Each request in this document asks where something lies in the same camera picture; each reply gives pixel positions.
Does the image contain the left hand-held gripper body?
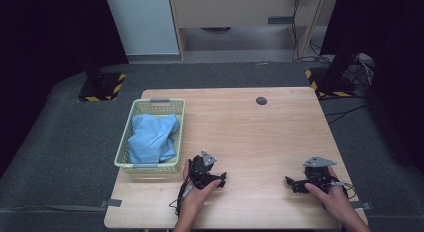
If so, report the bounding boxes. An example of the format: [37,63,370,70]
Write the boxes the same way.
[188,150,220,190]

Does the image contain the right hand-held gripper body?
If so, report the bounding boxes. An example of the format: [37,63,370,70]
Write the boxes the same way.
[302,155,338,190]

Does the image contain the light blue shirt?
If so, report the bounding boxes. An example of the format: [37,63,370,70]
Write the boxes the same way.
[128,113,181,165]

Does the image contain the green plastic basket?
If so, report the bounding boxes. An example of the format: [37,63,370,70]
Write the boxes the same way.
[113,98,186,175]

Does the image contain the person's left hand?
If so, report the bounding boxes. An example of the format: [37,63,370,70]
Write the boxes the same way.
[181,158,223,212]

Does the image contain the person's right hand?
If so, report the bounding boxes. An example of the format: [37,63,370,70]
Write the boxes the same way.
[304,166,352,219]

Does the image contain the grey tape strip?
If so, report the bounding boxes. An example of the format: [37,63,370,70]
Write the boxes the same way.
[350,200,373,211]
[99,198,123,209]

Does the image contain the black stand with striped base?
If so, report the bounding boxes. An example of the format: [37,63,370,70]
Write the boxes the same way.
[304,51,358,99]
[76,41,127,103]

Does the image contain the dark curtain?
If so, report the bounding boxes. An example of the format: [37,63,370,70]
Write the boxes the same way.
[0,0,130,180]
[319,0,424,176]

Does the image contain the white panel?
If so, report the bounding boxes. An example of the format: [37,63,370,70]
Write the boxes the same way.
[104,0,181,56]

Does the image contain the beige wooden desk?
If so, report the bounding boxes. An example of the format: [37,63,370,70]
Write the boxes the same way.
[168,0,329,60]

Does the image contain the right hand-held gripper cable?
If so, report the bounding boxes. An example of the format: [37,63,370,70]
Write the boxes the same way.
[329,179,358,200]

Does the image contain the hand-held gripper cable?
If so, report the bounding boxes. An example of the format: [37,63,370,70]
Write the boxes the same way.
[168,161,195,217]
[329,179,358,200]

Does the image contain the left hand-held gripper cable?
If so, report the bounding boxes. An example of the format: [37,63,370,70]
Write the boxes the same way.
[168,161,195,217]

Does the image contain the black floor cable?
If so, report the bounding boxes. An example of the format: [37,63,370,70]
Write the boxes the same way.
[324,103,370,125]

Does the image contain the tangle of cables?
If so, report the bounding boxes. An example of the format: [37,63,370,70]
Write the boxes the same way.
[346,52,376,90]

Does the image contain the black hanging cables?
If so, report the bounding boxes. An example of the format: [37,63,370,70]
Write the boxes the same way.
[290,0,333,65]

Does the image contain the grey drawer handle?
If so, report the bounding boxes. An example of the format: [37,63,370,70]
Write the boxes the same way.
[267,16,295,25]

